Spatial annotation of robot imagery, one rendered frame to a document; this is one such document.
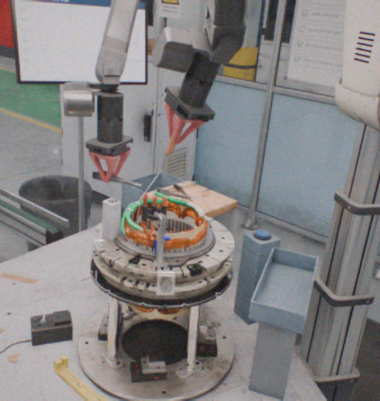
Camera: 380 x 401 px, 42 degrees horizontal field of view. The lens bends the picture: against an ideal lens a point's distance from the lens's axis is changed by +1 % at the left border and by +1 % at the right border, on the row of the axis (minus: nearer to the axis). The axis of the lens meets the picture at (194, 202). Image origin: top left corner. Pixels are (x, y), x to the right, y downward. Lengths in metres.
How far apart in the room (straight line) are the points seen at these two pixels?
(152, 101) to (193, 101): 2.36
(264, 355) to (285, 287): 0.16
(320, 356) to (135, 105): 2.40
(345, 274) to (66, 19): 1.38
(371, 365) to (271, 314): 1.71
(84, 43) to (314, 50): 1.66
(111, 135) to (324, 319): 0.73
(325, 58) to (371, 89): 2.13
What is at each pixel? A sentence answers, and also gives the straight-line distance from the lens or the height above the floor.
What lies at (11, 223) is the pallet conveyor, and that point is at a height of 0.71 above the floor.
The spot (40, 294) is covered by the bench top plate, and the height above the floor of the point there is 0.78.
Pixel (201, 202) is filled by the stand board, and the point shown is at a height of 1.06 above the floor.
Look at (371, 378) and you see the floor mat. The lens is 2.60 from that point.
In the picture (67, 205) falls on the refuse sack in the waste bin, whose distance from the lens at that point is 2.66.
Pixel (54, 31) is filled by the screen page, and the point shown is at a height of 1.43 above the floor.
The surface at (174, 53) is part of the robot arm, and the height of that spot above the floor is 1.51.
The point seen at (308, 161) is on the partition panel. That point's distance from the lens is 3.42.
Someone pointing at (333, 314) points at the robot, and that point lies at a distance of 1.36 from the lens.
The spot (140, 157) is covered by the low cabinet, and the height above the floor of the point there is 0.52.
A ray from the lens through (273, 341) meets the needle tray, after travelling 1.12.
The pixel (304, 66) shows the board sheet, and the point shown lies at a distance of 3.31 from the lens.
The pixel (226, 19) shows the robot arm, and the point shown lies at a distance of 0.87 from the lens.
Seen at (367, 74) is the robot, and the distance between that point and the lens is 1.15.
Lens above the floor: 1.61
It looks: 23 degrees down
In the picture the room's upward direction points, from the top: 5 degrees clockwise
